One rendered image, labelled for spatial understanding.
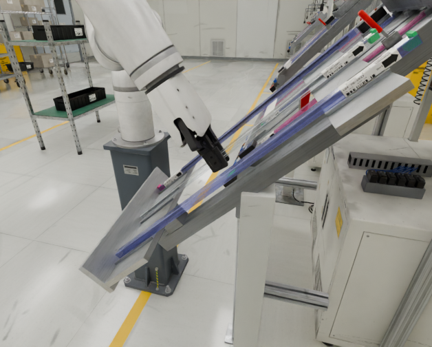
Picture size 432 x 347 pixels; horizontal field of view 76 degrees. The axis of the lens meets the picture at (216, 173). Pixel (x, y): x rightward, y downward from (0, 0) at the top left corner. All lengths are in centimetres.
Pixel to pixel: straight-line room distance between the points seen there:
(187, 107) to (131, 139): 61
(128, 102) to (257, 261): 66
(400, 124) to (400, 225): 152
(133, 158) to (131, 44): 64
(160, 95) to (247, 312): 51
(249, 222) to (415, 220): 52
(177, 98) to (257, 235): 29
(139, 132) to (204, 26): 901
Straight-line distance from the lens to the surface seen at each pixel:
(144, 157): 100
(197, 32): 1000
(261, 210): 50
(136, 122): 100
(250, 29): 959
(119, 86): 98
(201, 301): 134
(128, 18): 44
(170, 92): 42
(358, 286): 101
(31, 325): 149
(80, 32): 314
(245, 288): 65
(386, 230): 87
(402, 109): 230
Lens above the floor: 108
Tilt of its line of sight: 29 degrees down
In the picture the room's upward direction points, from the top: straight up
